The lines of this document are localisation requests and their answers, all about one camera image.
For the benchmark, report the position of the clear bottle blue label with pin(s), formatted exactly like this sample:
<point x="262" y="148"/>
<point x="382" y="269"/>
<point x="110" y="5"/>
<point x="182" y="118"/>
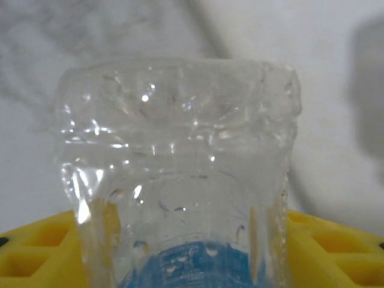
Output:
<point x="180" y="144"/>

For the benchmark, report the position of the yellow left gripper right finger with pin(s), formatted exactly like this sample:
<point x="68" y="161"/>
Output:
<point x="336" y="249"/>

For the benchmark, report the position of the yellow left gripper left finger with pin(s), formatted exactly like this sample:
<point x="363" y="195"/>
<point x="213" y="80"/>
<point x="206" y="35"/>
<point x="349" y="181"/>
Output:
<point x="33" y="252"/>

